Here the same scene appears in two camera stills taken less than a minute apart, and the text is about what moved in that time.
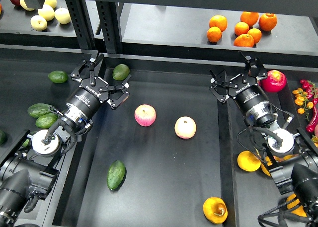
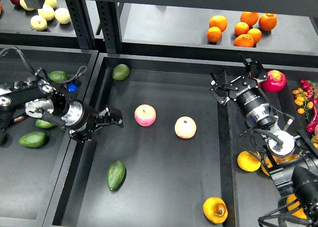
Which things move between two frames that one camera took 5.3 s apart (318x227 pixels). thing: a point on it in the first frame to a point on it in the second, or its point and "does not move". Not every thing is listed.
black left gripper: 93,91 to 80,119
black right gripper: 246,91 does not move
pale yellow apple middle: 46,12 does not move
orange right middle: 256,35 does not move
